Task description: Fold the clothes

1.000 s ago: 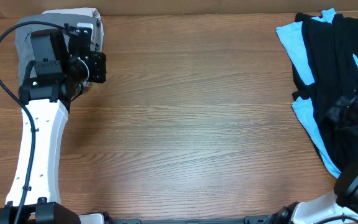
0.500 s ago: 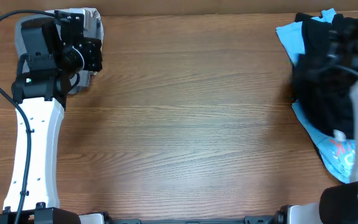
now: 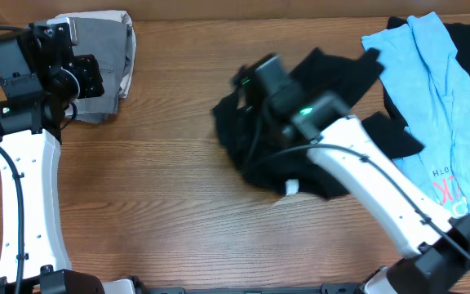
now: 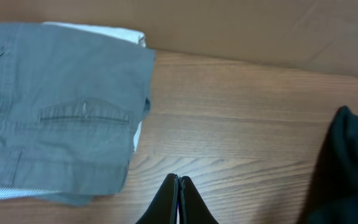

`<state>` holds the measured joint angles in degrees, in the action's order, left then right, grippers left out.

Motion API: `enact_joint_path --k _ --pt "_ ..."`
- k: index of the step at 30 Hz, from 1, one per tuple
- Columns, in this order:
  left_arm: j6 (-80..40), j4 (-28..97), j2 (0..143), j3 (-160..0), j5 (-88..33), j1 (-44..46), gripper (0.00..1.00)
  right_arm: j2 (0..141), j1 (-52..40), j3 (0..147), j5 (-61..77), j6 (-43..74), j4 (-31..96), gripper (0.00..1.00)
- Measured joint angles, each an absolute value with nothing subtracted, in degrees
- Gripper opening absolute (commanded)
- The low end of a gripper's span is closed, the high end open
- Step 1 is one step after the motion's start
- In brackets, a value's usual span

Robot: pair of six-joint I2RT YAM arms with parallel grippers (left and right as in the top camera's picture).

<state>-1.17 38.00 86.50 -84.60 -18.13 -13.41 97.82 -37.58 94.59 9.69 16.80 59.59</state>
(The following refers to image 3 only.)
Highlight folded grey trousers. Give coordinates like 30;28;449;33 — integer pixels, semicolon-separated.
71;12;136;123

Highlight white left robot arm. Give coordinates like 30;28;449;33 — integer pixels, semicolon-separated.
0;17;104;293

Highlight light blue t-shirt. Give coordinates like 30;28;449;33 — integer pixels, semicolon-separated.
361;12;470;218

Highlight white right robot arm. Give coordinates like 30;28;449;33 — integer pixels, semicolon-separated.
214;50;470;293

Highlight black t-shirt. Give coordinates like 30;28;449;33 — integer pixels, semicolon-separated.
212;48;423;199

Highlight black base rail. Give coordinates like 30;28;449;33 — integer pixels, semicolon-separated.
136;283;363;294

